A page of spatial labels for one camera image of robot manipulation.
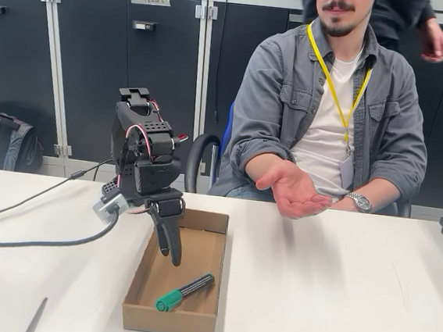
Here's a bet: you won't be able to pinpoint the man's right forearm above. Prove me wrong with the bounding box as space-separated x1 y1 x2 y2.
221 134 299 196

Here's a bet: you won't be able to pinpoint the brown cardboard box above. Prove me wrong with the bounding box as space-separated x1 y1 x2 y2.
119 203 230 332

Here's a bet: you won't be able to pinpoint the yellow lanyard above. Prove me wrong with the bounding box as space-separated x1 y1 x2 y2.
295 20 377 148

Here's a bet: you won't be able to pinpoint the man's right hand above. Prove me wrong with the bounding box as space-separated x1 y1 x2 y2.
252 157 337 224

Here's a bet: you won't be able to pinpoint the thin black cable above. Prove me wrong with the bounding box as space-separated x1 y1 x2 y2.
0 147 116 245

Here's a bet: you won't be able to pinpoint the man in grey shirt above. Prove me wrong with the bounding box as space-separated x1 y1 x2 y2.
206 0 443 217

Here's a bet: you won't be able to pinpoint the standing person dark clothes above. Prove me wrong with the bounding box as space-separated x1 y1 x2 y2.
297 0 443 65

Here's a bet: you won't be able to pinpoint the white name badge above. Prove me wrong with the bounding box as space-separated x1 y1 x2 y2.
336 153 357 191

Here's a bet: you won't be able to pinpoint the man's left forearm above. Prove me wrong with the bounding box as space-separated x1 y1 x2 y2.
358 155 429 217

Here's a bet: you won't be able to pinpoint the green black marker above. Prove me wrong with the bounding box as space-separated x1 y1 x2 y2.
154 268 216 317

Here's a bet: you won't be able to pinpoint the silver wristwatch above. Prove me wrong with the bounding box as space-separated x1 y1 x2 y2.
342 191 375 215

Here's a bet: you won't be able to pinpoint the grey black backpack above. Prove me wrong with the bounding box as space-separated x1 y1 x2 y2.
0 111 49 192

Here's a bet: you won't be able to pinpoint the thick grey cable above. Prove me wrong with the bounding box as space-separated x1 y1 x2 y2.
0 202 120 262

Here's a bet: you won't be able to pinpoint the standing person's bare hand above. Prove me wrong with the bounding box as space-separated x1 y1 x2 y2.
418 23 443 65

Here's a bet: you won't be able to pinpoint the man's left hand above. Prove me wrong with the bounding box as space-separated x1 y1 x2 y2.
330 193 352 212

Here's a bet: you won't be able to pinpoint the silver webcam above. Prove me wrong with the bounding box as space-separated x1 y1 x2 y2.
91 191 130 227

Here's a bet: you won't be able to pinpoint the blue black office chair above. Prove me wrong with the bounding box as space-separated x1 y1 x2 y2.
182 96 422 219

